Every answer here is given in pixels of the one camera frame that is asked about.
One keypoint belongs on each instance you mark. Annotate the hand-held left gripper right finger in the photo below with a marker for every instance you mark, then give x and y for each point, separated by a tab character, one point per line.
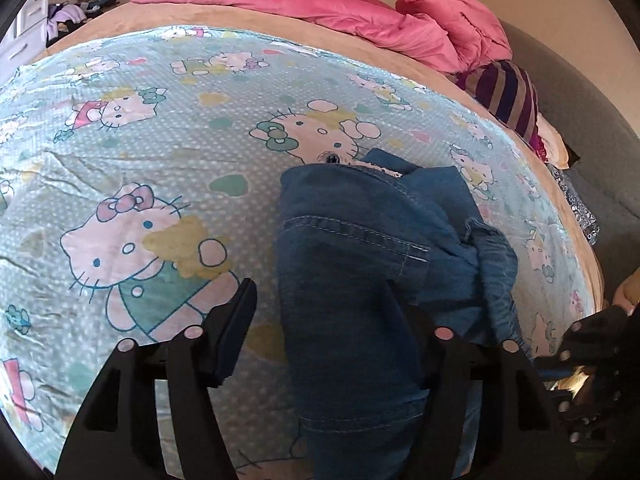
450	365

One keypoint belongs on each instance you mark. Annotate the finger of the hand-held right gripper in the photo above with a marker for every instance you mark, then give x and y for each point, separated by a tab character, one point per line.
582	340

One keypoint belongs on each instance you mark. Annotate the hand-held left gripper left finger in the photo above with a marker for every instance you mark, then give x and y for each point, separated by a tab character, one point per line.
237	330

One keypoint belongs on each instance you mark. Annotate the blue denim jeans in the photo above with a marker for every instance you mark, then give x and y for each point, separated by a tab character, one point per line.
350	285

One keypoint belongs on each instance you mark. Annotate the person's right hand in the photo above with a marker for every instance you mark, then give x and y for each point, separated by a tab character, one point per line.
627	287

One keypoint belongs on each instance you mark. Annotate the blue white patterned cloth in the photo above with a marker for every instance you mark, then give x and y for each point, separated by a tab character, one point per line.
577	205

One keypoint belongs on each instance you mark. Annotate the white pillow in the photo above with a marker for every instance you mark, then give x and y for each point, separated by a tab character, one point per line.
552	140

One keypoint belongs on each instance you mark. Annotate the grey padded headboard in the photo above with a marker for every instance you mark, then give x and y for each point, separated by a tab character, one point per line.
590	135

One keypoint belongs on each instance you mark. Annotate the cartoon cat printed bed sheet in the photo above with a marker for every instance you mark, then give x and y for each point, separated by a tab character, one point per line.
150	135

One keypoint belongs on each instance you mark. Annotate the purple striped pillow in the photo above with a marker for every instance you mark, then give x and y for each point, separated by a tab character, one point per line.
505	95

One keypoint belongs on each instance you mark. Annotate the pink duvet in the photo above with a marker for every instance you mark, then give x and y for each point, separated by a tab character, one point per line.
400	15

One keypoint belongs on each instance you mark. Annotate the pile of clothes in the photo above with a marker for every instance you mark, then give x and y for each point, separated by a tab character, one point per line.
82	7

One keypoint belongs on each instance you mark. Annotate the white drawer chest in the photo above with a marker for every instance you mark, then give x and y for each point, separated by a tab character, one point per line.
27	30

